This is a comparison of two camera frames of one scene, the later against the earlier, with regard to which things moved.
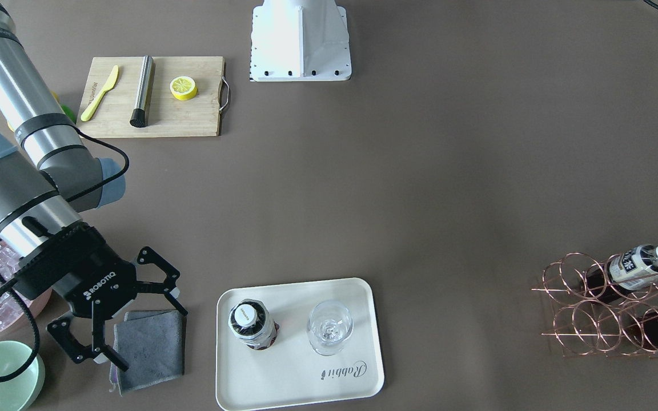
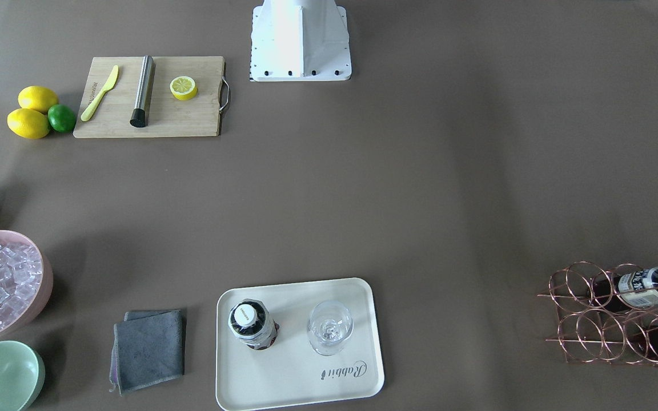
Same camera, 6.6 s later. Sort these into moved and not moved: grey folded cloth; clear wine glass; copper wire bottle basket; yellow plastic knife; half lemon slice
Moved: copper wire bottle basket
Not moved: yellow plastic knife; clear wine glass; half lemon slice; grey folded cloth
